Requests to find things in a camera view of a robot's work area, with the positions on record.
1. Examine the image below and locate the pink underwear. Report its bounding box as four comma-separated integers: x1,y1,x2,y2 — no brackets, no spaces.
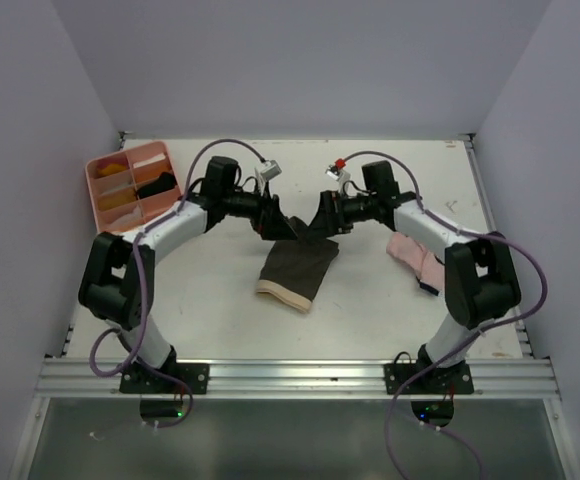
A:
386,233,445,296

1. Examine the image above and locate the pink divided organizer tray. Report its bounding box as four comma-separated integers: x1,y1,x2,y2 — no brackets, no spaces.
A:
85,141,182,233

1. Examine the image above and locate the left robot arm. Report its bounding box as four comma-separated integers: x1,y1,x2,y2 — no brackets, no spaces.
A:
78,156,297,393

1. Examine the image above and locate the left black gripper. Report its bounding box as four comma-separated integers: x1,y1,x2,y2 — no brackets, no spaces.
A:
222,179,297,241

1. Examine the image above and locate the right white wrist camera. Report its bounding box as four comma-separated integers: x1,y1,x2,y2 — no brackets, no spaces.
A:
325,158,351,184

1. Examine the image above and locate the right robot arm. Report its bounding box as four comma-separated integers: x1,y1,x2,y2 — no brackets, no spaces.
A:
308,156,521,393

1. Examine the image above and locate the olive green underwear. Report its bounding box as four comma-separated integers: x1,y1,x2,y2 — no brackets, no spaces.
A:
255,217,339,314

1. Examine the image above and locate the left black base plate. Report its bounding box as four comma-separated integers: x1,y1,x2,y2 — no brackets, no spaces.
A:
119,362,210,395

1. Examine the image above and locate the yellow rolled garment in tray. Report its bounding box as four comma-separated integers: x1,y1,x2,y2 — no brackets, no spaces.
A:
95,159,128,178

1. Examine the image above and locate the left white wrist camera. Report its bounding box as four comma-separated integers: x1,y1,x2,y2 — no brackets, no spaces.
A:
255,160,282,183

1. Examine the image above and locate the orange rolled garment in tray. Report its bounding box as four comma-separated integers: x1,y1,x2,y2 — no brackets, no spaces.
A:
97,190,137,211

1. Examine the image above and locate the white rolled garment in tray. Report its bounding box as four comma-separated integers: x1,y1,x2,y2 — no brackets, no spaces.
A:
133,153,167,169

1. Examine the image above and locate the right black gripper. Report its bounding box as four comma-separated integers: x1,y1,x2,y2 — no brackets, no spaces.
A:
302,189,378,240

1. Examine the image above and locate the black rolled garment in tray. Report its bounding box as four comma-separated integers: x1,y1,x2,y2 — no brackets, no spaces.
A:
136,172,178,199

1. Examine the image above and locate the aluminium mounting rail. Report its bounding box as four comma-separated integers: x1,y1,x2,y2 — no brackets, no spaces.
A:
34,358,560,400

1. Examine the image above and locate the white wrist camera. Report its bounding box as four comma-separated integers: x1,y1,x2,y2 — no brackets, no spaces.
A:
255,160,282,183
325,158,351,184

